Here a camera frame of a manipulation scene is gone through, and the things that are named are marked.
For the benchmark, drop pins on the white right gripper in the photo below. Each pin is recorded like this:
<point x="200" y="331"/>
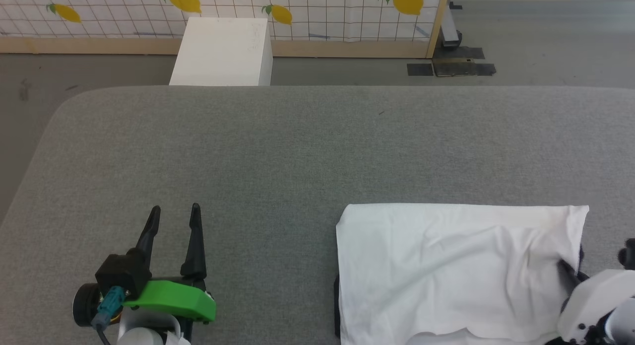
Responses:
<point x="595" y="300"/>

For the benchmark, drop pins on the small black floor mat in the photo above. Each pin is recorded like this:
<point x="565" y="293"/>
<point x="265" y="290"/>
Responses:
<point x="419" y="69"/>

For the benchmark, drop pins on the large black floor mat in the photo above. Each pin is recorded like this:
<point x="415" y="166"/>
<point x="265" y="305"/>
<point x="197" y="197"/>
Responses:
<point x="464" y="66"/>

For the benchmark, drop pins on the wooden screen frame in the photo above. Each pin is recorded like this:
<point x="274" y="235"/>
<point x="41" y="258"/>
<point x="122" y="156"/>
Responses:
<point x="347" y="48"/>

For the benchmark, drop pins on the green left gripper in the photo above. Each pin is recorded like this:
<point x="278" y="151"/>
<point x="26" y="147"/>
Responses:
<point x="173" y="298"/>

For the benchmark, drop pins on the white box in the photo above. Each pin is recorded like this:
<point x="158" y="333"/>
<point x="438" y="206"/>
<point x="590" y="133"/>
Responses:
<point x="223" y="52"/>

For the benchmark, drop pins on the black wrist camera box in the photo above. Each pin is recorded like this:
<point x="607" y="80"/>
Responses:
<point x="629" y="253"/>
<point x="121" y="275"/>

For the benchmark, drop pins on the grey metal stand foot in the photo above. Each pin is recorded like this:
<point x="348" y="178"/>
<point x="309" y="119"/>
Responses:
<point x="450" y="32"/>

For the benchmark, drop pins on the grey fabric sofa cushion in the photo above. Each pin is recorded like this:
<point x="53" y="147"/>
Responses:
<point x="297" y="151"/>

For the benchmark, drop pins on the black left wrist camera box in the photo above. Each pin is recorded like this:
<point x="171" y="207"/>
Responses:
<point x="121" y="275"/>

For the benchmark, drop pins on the black and white shirt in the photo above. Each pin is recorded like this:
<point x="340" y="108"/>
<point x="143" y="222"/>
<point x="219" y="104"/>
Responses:
<point x="446" y="270"/>

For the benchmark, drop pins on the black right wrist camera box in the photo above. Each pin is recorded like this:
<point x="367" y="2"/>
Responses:
<point x="629" y="253"/>

